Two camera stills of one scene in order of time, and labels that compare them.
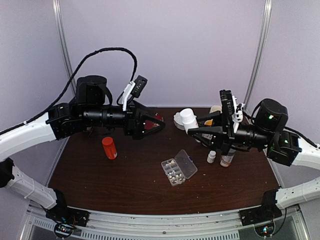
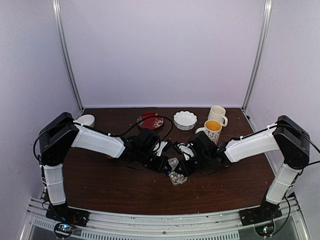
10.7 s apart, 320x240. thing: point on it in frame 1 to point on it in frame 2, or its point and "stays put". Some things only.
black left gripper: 136,131 to 163,161
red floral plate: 148,124 stays put
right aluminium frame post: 268,5 stays put
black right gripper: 223,136 to 187,172
